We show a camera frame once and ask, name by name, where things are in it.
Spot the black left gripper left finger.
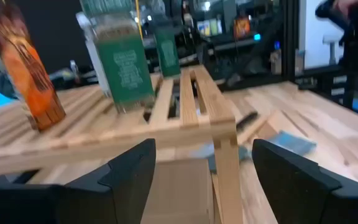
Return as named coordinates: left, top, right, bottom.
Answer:
left=0, top=138, right=157, bottom=224

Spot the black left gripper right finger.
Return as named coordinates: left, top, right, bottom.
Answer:
left=252, top=138, right=358, bottom=224

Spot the green-lid spice jar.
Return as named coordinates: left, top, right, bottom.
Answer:
left=79, top=0, right=155, bottom=113

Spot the small black box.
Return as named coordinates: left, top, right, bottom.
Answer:
left=153, top=26, right=182, bottom=78

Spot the wooden slatted shelf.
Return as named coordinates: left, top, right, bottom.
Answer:
left=0, top=65, right=245, bottom=224

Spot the blue foil packet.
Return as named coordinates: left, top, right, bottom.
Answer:
left=272, top=130, right=318, bottom=156

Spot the person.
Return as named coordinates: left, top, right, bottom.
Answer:
left=314, top=0, right=358, bottom=110

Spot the grey spatula wooden handle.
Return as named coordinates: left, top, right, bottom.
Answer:
left=194, top=114, right=272, bottom=172

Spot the clear spatula black handle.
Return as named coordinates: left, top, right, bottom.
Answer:
left=236, top=111, right=259, bottom=133

